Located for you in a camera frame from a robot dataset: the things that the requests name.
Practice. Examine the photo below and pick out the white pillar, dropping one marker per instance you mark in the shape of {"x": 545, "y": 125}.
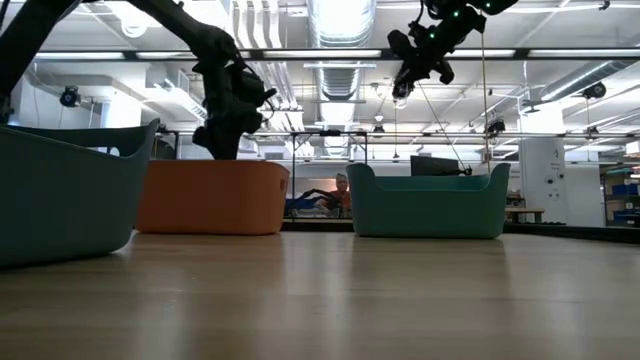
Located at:
{"x": 542, "y": 200}

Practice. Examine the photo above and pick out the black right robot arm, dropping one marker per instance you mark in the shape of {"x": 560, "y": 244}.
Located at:
{"x": 492, "y": 5}

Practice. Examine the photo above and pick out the person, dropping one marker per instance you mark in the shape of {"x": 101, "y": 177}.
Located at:
{"x": 342, "y": 196}

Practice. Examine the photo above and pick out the shelf with blue bins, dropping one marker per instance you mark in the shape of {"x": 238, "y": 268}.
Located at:
{"x": 625, "y": 190}

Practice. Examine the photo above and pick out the wooden bench table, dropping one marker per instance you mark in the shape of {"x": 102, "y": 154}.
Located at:
{"x": 525, "y": 211}

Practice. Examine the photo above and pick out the black overhead beam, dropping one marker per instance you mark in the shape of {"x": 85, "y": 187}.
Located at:
{"x": 521, "y": 53}

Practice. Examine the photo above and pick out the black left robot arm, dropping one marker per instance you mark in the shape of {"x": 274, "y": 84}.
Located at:
{"x": 200, "y": 35}

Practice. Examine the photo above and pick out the orange plastic bin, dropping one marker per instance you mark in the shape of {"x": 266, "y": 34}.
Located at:
{"x": 210, "y": 200}

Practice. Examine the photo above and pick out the black aluminium table frame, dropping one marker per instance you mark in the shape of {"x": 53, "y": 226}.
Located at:
{"x": 315, "y": 226}

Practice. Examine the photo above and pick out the green plastic bin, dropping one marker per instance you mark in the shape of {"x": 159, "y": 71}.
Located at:
{"x": 425, "y": 215}

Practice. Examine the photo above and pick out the background black robot arm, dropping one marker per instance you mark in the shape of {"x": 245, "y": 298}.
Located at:
{"x": 315, "y": 194}

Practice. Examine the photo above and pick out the dark teal plastic bin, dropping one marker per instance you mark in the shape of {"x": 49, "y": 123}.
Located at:
{"x": 60, "y": 200}

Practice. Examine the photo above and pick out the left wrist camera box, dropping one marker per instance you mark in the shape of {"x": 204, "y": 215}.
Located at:
{"x": 250, "y": 87}

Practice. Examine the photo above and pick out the background black frame rig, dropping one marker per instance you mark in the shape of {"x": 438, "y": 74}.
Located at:
{"x": 330, "y": 133}

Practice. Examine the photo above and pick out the ribbed silver air duct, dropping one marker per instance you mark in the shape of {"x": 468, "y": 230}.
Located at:
{"x": 340, "y": 82}

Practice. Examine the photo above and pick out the black ceiling camera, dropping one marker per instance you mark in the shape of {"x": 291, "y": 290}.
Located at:
{"x": 595, "y": 90}
{"x": 402, "y": 91}
{"x": 70, "y": 97}
{"x": 496, "y": 127}

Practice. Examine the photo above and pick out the black monitor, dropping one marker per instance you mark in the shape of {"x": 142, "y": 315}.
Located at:
{"x": 432, "y": 166}

